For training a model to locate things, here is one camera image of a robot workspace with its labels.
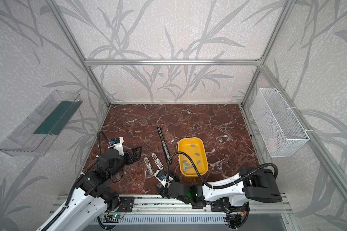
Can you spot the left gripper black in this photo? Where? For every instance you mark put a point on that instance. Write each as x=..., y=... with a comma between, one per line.
x=130, y=156

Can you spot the beige mini stapler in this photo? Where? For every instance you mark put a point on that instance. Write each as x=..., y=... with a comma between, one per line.
x=149, y=166

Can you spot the black metal stapler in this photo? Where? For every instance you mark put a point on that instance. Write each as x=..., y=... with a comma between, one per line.
x=164, y=146

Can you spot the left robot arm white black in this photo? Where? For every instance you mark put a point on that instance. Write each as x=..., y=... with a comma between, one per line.
x=90, y=195

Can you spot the yellow plastic tray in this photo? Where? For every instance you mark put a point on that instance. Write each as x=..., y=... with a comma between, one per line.
x=184, y=145

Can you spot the green circuit board left base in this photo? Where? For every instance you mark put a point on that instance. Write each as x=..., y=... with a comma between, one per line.
x=116, y=218

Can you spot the circuit board right base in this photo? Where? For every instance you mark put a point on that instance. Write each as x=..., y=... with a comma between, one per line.
x=235, y=221

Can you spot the clear plastic wall bin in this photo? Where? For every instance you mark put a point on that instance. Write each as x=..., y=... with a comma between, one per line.
x=35, y=135

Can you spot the white wire mesh basket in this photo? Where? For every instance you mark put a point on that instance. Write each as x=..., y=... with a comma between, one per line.
x=281, y=131

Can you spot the aluminium frame back crossbar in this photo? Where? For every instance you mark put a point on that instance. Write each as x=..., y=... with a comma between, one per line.
x=141, y=62

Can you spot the aluminium frame corner post left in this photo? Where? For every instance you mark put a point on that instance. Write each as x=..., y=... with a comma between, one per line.
x=55, y=11

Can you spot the aluminium frame corner post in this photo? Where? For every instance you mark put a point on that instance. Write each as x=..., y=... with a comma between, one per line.
x=55, y=11
x=286, y=10

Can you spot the aluminium frame corner post right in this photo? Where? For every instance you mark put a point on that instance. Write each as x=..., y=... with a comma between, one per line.
x=286, y=10

